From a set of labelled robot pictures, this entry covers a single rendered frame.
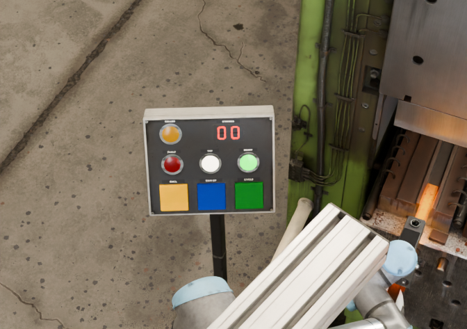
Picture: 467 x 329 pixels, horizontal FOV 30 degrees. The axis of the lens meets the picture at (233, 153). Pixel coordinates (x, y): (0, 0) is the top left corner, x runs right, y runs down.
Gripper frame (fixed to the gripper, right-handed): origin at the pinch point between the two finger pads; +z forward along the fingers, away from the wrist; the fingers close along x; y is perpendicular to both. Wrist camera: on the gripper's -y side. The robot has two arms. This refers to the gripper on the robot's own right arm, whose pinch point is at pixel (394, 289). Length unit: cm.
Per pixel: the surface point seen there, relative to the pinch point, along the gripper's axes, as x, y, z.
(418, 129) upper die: -6.1, -28.4, 27.4
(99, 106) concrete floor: -154, 99, 97
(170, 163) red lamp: -64, -9, 7
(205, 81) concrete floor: -117, 99, 130
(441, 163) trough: 0.1, 1.5, 44.0
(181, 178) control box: -61, -5, 7
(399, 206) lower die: -6.5, 4.2, 27.7
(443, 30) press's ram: -6, -61, 27
